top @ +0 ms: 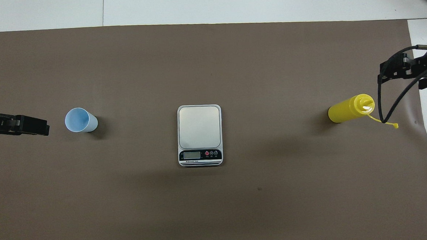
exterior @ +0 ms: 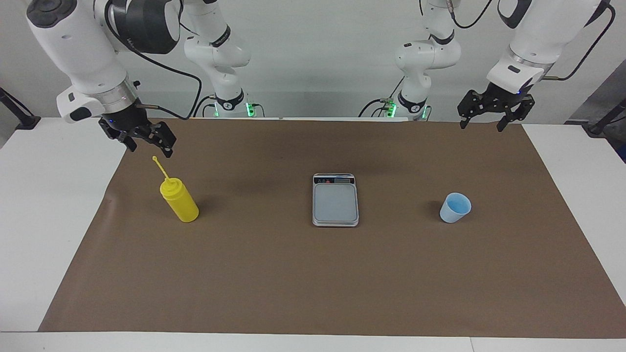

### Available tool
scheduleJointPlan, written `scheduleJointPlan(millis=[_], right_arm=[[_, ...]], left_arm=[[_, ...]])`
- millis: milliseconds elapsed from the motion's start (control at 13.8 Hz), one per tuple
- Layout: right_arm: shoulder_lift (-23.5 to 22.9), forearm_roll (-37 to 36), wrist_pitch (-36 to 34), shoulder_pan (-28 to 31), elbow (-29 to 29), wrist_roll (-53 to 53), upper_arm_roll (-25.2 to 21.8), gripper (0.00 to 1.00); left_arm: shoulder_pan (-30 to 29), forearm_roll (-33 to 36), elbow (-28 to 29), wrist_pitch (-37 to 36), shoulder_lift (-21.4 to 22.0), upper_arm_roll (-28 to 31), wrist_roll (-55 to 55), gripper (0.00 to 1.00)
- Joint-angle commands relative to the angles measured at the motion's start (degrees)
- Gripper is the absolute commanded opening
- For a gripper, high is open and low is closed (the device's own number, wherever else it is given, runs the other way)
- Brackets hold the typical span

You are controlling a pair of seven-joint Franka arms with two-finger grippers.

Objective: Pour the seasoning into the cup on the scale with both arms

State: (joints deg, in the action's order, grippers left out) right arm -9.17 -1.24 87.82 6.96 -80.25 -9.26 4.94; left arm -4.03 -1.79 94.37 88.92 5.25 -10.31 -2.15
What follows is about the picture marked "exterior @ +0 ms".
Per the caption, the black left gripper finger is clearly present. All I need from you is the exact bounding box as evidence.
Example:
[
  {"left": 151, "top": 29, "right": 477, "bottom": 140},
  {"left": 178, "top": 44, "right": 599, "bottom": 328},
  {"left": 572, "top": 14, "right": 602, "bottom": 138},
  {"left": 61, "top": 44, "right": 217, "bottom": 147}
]
[
  {"left": 457, "top": 90, "right": 483, "bottom": 131},
  {"left": 496, "top": 100, "right": 536, "bottom": 133}
]

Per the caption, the yellow squeeze bottle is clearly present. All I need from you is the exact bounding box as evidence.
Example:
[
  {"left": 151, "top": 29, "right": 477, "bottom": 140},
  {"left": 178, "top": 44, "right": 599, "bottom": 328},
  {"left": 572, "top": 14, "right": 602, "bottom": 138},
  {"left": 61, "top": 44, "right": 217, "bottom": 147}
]
[{"left": 152, "top": 155, "right": 200, "bottom": 223}]

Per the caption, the light blue cup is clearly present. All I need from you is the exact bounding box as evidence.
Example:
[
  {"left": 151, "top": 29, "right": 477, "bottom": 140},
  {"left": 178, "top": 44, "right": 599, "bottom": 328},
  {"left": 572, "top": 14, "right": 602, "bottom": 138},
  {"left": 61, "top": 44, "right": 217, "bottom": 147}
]
[{"left": 439, "top": 192, "right": 472, "bottom": 224}]

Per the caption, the silver digital kitchen scale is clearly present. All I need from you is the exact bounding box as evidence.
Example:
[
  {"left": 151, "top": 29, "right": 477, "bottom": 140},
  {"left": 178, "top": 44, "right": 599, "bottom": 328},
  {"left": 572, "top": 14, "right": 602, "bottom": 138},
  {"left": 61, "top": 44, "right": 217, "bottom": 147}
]
[{"left": 312, "top": 173, "right": 359, "bottom": 228}]

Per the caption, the black clamp stand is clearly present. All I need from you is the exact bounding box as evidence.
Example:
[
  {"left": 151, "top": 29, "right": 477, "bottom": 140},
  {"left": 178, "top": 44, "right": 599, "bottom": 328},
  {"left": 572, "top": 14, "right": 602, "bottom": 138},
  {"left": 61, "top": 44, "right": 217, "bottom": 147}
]
[
  {"left": 0, "top": 87, "right": 41, "bottom": 131},
  {"left": 582, "top": 98, "right": 626, "bottom": 137}
]

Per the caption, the brown paper mat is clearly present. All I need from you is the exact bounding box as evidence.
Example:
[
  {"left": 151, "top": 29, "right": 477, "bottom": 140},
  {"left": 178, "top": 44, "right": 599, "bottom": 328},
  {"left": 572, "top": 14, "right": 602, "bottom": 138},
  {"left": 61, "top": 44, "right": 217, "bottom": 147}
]
[{"left": 38, "top": 117, "right": 626, "bottom": 339}]

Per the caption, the black base cable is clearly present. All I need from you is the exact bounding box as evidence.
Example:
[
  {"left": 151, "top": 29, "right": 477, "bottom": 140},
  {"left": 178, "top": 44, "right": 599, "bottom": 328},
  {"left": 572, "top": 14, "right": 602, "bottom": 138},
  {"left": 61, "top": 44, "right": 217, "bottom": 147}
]
[
  {"left": 358, "top": 76, "right": 407, "bottom": 118},
  {"left": 193, "top": 94, "right": 218, "bottom": 118}
]

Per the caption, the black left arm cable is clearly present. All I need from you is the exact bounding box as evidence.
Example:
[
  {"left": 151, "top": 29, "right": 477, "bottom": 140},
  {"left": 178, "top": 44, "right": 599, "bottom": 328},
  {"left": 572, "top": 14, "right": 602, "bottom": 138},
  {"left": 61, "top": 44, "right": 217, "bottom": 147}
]
[{"left": 543, "top": 2, "right": 616, "bottom": 82}]

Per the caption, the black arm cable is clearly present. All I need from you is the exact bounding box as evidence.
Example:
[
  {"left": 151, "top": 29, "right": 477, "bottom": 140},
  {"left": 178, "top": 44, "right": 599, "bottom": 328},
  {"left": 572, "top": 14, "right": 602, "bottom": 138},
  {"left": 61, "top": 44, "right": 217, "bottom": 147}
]
[
  {"left": 543, "top": 2, "right": 616, "bottom": 82},
  {"left": 104, "top": 0, "right": 203, "bottom": 121}
]

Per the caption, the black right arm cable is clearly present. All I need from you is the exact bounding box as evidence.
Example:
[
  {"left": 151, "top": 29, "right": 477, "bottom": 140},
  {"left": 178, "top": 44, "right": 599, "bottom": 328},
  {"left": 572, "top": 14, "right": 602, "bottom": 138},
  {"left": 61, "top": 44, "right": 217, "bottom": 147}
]
[{"left": 104, "top": 0, "right": 203, "bottom": 121}]

